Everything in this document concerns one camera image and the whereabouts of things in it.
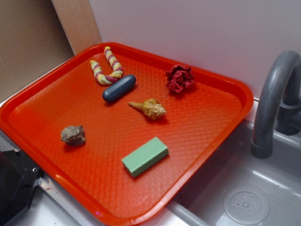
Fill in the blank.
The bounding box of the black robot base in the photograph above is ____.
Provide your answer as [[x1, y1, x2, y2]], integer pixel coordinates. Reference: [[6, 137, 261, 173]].
[[0, 150, 41, 226]]

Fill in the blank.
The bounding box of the green rectangular block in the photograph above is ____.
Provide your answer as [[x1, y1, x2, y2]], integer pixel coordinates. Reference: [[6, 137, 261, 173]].
[[121, 137, 169, 178]]

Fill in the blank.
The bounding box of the tan spiral seashell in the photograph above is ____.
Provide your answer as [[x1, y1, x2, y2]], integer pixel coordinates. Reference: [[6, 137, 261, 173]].
[[128, 98, 166, 120]]

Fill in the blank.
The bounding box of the orange plastic tray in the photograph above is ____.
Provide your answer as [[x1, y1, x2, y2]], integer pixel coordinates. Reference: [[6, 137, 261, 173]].
[[0, 43, 253, 226]]

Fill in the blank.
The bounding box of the dark blue oval capsule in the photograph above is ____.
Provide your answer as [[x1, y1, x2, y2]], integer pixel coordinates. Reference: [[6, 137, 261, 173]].
[[102, 74, 136, 103]]

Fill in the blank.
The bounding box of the crumpled red cloth ball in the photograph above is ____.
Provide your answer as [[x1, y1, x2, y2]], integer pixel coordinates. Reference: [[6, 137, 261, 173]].
[[165, 65, 196, 94]]

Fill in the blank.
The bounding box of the grey brown rock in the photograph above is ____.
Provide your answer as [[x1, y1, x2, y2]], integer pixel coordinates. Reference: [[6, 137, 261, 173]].
[[60, 125, 86, 146]]

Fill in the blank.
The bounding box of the grey plastic sink basin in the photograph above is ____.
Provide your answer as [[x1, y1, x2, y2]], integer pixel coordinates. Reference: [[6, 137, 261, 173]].
[[9, 121, 301, 226]]

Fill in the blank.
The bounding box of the light wooden board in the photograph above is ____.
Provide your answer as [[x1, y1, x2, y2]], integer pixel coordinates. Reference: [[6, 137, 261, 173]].
[[52, 0, 103, 54]]

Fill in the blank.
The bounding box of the grey plastic faucet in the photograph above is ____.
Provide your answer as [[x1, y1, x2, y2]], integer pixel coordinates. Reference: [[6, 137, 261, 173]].
[[251, 50, 301, 159]]

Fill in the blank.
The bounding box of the yellow red braided rope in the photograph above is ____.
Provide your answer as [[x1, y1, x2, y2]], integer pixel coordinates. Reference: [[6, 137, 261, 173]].
[[89, 46, 124, 86]]

